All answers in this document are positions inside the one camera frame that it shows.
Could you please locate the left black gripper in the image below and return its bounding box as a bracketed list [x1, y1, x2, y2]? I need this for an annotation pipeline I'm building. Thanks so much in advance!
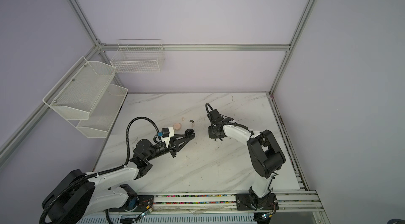
[146, 134, 190, 162]

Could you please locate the black round earbud charging case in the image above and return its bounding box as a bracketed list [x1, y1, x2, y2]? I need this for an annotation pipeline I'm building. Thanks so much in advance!
[184, 129, 195, 139]

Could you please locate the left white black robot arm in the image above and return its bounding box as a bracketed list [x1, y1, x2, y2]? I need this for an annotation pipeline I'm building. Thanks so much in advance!
[39, 128, 195, 224]

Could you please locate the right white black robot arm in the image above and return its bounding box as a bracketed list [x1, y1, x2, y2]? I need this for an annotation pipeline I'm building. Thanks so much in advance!
[205, 103, 286, 199]

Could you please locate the pink round charging case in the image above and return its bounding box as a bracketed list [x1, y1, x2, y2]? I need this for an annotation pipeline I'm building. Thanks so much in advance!
[173, 123, 181, 130]

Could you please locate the lower white mesh shelf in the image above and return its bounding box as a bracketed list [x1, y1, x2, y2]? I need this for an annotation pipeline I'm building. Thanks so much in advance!
[76, 85, 128, 138]

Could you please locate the white mesh shelf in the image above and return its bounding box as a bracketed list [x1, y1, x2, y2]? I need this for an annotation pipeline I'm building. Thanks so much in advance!
[76, 85, 128, 138]
[43, 57, 117, 120]

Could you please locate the upper white mesh shelf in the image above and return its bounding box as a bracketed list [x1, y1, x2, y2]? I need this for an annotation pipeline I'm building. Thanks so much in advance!
[43, 57, 117, 120]

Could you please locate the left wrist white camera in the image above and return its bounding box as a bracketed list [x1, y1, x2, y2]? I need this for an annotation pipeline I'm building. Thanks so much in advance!
[157, 127, 175, 148]

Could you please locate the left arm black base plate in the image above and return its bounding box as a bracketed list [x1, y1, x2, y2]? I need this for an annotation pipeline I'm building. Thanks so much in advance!
[109, 194, 154, 212]

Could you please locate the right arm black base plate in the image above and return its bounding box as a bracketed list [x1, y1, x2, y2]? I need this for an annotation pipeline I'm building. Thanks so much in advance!
[235, 192, 279, 211]

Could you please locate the white wire basket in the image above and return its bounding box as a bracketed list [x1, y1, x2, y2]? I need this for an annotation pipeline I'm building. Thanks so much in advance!
[110, 39, 165, 73]

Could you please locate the aluminium front rail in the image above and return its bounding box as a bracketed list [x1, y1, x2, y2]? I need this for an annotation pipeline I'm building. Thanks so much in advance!
[147, 190, 324, 214]

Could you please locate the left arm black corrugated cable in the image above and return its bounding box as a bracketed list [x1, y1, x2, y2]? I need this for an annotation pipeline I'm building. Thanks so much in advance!
[39, 116, 162, 224]

